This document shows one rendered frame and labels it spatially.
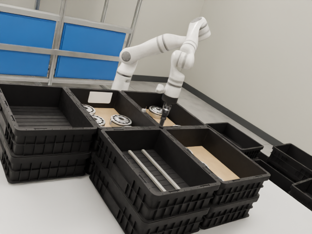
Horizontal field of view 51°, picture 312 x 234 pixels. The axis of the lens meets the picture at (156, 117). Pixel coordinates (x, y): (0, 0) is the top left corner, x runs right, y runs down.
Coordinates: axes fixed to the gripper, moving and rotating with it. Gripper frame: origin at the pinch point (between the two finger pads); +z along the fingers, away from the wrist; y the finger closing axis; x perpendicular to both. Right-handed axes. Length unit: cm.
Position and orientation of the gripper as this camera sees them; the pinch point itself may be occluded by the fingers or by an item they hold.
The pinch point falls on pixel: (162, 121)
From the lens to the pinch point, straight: 156.5
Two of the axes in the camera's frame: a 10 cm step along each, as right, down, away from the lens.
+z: -2.8, 8.8, 3.7
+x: -9.5, -3.1, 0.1
